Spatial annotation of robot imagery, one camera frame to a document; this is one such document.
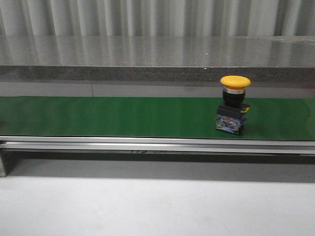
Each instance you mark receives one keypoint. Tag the green conveyor belt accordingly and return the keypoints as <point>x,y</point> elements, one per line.
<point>155,138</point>

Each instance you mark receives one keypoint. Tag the white pleated curtain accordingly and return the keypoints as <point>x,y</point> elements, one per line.
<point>158,17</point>

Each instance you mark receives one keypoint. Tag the grey granite counter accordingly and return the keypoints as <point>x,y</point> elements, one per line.
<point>93,66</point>

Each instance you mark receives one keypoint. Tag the yellow mushroom push button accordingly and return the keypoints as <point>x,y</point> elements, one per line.
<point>231,113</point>

